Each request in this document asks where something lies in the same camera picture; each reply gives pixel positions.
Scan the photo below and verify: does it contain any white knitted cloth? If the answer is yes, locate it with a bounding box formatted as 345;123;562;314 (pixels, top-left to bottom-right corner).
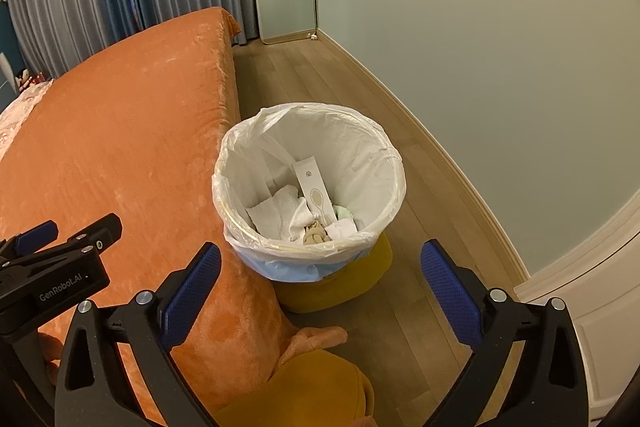
246;185;314;243

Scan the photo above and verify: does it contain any small white sock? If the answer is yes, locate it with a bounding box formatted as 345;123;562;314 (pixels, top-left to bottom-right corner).
326;218;358;241

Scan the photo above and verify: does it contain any beige knotted stocking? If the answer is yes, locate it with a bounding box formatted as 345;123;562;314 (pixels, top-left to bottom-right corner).
303;220;331;246

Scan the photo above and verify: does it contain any white lined trash bin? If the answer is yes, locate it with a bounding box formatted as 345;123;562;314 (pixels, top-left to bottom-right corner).
212;103;406;283

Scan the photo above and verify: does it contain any white cabinet door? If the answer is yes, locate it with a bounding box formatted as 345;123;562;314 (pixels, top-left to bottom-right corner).
515;195;640;421

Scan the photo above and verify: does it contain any pink floral bedding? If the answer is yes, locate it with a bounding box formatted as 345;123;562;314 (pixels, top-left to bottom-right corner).
0;80;53;159

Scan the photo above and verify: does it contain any orange velvet bed blanket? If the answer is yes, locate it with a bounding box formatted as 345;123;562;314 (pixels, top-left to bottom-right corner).
0;5;350;427

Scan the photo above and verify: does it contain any orange pillow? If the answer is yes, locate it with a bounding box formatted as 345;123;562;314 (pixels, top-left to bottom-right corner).
214;350;376;427

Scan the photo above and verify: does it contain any white flat packaging box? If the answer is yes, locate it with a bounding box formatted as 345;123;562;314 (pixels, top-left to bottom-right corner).
293;156;336;227

